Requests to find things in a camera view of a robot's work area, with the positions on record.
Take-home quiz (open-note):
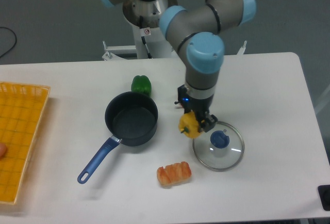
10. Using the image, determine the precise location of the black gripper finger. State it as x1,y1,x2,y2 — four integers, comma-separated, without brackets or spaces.
196,112,217,133

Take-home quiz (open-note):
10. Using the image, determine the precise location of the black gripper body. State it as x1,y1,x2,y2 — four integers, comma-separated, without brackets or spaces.
177,85,213,116

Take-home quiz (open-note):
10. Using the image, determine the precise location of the dark pot blue handle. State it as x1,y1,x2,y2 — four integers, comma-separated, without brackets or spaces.
77,91,158,184

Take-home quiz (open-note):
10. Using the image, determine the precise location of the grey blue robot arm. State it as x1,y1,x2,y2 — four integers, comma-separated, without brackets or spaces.
102,0,256,132

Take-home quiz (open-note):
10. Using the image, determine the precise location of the black device at table edge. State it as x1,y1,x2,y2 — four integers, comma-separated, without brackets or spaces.
318,185,330,211

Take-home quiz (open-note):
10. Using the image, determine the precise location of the red bell pepper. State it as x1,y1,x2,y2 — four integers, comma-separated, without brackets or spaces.
174,101,183,108

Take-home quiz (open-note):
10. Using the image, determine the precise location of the peach object in basket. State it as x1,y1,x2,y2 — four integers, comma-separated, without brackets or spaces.
0,142,7,158

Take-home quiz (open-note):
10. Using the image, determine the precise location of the green bell pepper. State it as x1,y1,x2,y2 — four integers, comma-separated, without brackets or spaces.
131,75,152,97

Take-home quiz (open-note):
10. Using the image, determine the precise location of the glass lid blue knob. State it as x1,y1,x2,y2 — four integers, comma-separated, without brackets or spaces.
192,121,244,171

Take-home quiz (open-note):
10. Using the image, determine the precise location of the black cable on floor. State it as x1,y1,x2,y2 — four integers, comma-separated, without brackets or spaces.
0,26,18,58

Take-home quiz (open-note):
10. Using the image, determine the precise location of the yellow plastic basket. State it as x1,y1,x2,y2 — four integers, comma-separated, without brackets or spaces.
1,82,51,205

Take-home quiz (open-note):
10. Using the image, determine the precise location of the orange bread loaf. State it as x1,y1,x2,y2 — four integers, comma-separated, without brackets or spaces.
156,162,192,187

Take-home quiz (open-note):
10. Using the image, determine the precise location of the yellow bell pepper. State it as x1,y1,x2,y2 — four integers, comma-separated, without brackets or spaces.
178,111,201,139

